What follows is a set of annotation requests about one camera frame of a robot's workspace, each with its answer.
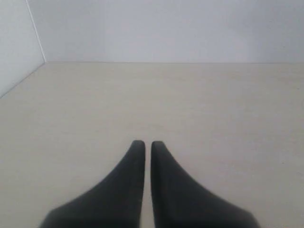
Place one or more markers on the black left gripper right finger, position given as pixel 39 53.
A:
pixel 181 202

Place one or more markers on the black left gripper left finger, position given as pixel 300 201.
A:
pixel 115 202

